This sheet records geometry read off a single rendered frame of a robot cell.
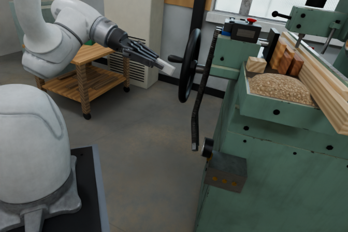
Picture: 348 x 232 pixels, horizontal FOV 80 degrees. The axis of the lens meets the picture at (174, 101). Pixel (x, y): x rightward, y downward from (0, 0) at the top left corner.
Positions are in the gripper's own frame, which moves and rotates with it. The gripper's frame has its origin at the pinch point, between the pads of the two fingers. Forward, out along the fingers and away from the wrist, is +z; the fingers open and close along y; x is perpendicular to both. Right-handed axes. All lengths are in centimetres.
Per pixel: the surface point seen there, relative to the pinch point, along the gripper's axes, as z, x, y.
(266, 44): 25.8, -21.4, 8.0
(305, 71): 34.8, -22.6, -5.9
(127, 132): -8, 92, 52
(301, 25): 30.5, -30.9, 7.7
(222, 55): 14.8, -12.8, 2.3
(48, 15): -134, 70, 116
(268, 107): 27.3, -14.2, -20.8
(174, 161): 33, 77, 36
